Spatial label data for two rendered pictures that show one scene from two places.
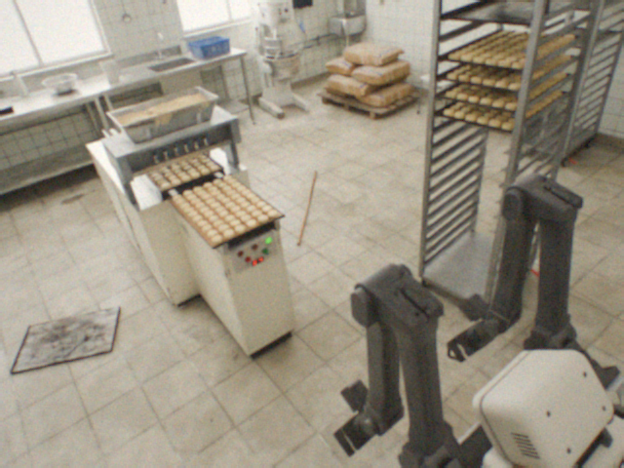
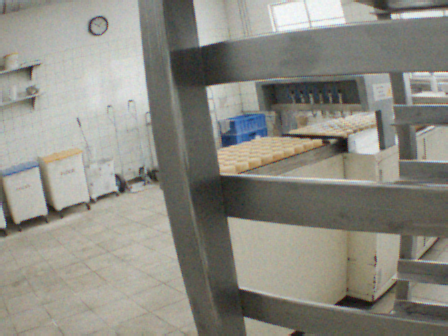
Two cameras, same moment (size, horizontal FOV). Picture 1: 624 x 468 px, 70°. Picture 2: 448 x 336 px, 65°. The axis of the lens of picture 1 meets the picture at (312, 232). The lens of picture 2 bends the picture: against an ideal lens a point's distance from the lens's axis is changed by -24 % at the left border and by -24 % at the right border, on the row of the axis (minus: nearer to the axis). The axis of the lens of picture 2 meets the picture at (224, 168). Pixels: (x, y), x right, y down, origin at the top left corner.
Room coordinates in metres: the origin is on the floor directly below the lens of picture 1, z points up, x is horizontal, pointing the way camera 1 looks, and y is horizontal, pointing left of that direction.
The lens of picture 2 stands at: (1.82, -1.26, 1.22)
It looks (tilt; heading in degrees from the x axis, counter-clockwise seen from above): 11 degrees down; 86
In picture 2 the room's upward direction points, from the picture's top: 9 degrees counter-clockwise
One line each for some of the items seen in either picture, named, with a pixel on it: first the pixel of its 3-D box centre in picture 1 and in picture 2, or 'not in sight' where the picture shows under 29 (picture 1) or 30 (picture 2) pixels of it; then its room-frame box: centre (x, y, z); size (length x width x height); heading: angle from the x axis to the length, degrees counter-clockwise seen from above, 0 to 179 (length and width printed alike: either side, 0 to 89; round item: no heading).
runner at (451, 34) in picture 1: (476, 24); not in sight; (2.34, -0.93, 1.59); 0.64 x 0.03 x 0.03; 130
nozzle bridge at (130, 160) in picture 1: (177, 154); (331, 109); (2.53, 0.75, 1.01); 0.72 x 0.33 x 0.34; 122
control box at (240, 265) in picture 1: (254, 252); not in sight; (1.79, 0.30, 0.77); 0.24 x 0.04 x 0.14; 122
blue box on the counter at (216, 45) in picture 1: (210, 47); not in sight; (5.61, 0.94, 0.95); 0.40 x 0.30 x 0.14; 126
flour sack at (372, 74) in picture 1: (382, 69); not in sight; (5.55, -1.09, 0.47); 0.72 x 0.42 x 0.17; 129
